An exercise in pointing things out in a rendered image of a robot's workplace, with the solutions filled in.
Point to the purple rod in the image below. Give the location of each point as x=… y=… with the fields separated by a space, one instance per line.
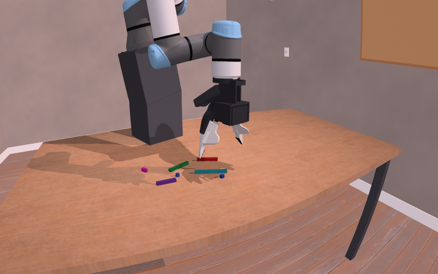
x=166 y=181

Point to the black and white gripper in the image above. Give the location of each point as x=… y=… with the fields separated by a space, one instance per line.
x=227 y=108

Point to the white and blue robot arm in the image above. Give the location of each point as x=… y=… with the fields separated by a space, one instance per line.
x=154 y=23

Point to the green rod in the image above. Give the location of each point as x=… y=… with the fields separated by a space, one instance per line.
x=178 y=166

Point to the turquoise rod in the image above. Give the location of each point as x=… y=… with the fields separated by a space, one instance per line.
x=210 y=171

